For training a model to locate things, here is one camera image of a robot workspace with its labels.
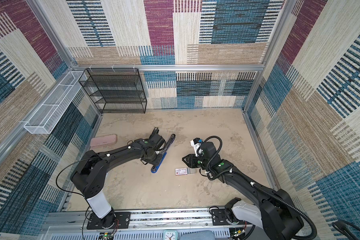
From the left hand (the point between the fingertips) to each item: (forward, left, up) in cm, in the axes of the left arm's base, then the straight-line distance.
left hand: (156, 159), depth 91 cm
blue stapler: (-5, 0, -1) cm, 5 cm away
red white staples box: (-6, -17, -3) cm, 18 cm away
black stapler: (+21, +3, -1) cm, 22 cm away
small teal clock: (-37, -9, -2) cm, 38 cm away
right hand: (-6, -16, +8) cm, 19 cm away
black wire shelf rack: (+49, +33, +13) cm, 60 cm away
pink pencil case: (+16, +38, -3) cm, 41 cm away
